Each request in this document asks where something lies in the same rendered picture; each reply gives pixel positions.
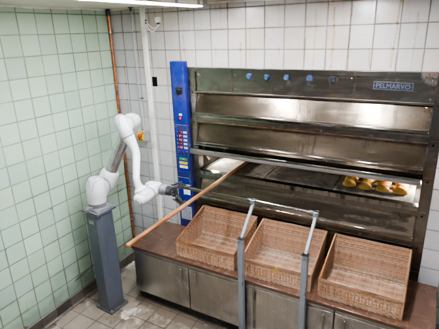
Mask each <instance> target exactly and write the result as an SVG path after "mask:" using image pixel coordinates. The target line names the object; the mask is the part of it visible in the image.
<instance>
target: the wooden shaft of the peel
mask: <svg viewBox="0 0 439 329"><path fill-rule="evenodd" d="M247 163H249V161H244V162H243V163H242V164H240V165H239V166H237V167H236V168H234V169H233V170H232V171H230V172H229V173H227V174H226V175H224V176H223V177H222V178H220V179H219V180H217V181H216V182H214V183H213V184H212V185H210V186H208V187H207V188H206V189H204V190H203V191H201V192H200V193H199V194H197V195H195V196H194V197H193V198H191V199H190V200H188V201H187V202H185V203H184V204H182V205H181V206H180V207H178V208H176V209H175V210H174V211H172V212H171V213H169V214H168V215H166V216H165V217H164V218H162V219H161V220H159V221H158V222H157V223H155V224H154V225H152V226H151V227H150V228H148V229H146V230H145V231H144V232H142V233H141V234H139V235H138V236H136V237H135V238H133V239H132V240H131V241H129V242H127V243H126V245H125V246H126V248H129V247H131V246H132V245H133V244H135V243H136V242H138V241H139V240H141V239H142V238H143V237H145V236H146V235H147V234H149V233H151V231H153V230H155V229H156V228H157V227H159V226H160V225H162V224H163V223H164V222H165V221H167V220H169V219H170V218H171V217H173V216H174V215H176V214H177V213H178V212H180V211H181V210H183V209H184V208H185V207H187V206H188V205H190V204H191V203H192V202H194V201H195V200H197V199H198V198H199V197H201V196H203V195H204V194H205V193H207V192H208V191H209V190H211V189H212V188H213V187H215V186H216V185H217V184H219V183H221V182H222V181H223V180H225V179H226V178H228V177H229V176H230V175H232V174H233V173H235V172H236V171H237V170H239V169H240V168H242V167H243V166H244V165H246V164H247Z"/></svg>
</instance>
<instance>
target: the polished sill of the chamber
mask: <svg viewBox="0 0 439 329"><path fill-rule="evenodd" d="M227 173H228V172H220V171H216V170H209V169H204V168H203V169H201V170H200V174H201V175H205V176H212V177H217V178H222V177H223V176H224V175H226V174H227ZM226 179H228V180H235V181H243V182H247V183H254V184H258V185H266V186H270V187H277V188H281V189H289V190H292V191H300V192H304V193H312V194H315V195H323V196H330V197H334V198H341V199H346V200H352V201H357V202H364V203H369V204H375V205H380V206H387V207H392V208H398V209H403V210H410V211H414V212H417V210H418V205H419V204H417V203H413V202H405V201H400V200H393V199H388V198H381V197H376V196H368V195H361V194H357V193H349V192H344V191H337V190H332V189H325V188H320V187H312V186H308V185H301V184H296V183H289V182H284V181H276V180H269V179H265V178H256V177H252V176H245V175H240V174H232V175H230V176H229V177H228V178H226Z"/></svg>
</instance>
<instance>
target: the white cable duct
mask: <svg viewBox="0 0 439 329"><path fill-rule="evenodd" d="M139 12H140V26H141V33H142V47H143V55H144V69H145V77H146V90H147V98H148V112H149V120H150V134H151V141H152V155H153V163H154V177H155V181H158V182H160V181H159V167H158V159H157V144H156V136H155V121H154V107H153V99H152V84H151V76H150V61H149V53H148V38H147V30H146V24H145V19H146V16H145V8H144V7H139ZM156 199H157V212H158V220H161V219H162V218H163V212H162V204H161V195H157V196H156Z"/></svg>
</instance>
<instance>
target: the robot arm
mask: <svg viewBox="0 0 439 329"><path fill-rule="evenodd" d="M114 124H115V127H116V130H117V131H118V133H119V136H118V139H117V141H116V143H115V146H114V149H113V151H112V154H111V156H110V159H109V161H108V164H107V166H106V167H104V168H103V169H102V171H101V172H100V174H99V175H98V176H91V177H89V178H88V180H87V182H86V196H87V200H88V206H86V207H83V209H84V211H85V213H88V212H93V213H96V214H98V213H100V212H102V211H104V210H106V209H108V208H110V207H113V204H109V203H108V202H107V199H106V196H107V195H108V192H110V191H111V190H113V188H115V186H116V185H117V183H118V177H119V172H118V169H119V166H120V163H121V161H122V159H123V156H124V154H125V151H126V149H127V146H128V147H129V148H130V150H131V153H132V156H133V183H134V186H135V196H134V199H133V201H134V203H135V204H136V205H137V206H142V205H145V204H147V203H149V201H151V200H152V199H153V198H154V197H155V196H157V195H165V196H167V195H169V196H173V198H172V200H174V201H176V202H177V203H178V204H179V205H182V204H184V203H185V202H187V201H185V200H184V201H183V200H182V199H181V198H180V197H179V195H178V190H177V189H178V188H179V187H180V186H181V187H185V188H190V187H191V186H188V185H186V184H183V183H182V181H179V182H177V183H173V184H171V185H172V186H169V185H166V184H163V183H160V182H158V181H148V182H146V184H145V185H143V184H142V183H141V181H140V150H139V148H138V144H137V141H136V138H135V133H136V131H137V129H138V128H139V126H140V124H141V118H140V116H139V115H137V114H135V113H128V114H126V115H123V114H118V115H117V116H115V117H114ZM179 183H180V185H179V186H178V187H176V188H175V187H174V186H175V185H178V184H179Z"/></svg>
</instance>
